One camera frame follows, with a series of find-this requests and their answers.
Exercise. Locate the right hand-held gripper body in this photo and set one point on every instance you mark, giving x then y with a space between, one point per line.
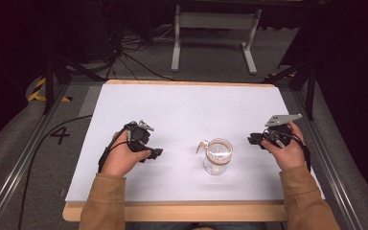
278 130

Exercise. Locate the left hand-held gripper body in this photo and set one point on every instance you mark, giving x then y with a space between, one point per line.
137 135

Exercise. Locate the clear glass jar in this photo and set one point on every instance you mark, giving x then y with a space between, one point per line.
217 156

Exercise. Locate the person's right hand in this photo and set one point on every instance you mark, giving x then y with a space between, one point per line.
287 152

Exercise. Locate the person's left hand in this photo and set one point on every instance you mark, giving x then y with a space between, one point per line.
123 156

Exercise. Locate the white paper table cover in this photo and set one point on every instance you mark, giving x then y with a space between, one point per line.
185 127

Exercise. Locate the black tripod stand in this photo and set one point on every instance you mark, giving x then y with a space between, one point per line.
57 68
300 76

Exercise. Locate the yellow black hazard tape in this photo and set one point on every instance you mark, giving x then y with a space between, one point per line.
38 92

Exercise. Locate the white metal stand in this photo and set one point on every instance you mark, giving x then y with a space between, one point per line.
214 35

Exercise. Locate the aluminium rail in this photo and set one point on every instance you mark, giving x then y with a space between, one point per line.
19 166
329 159

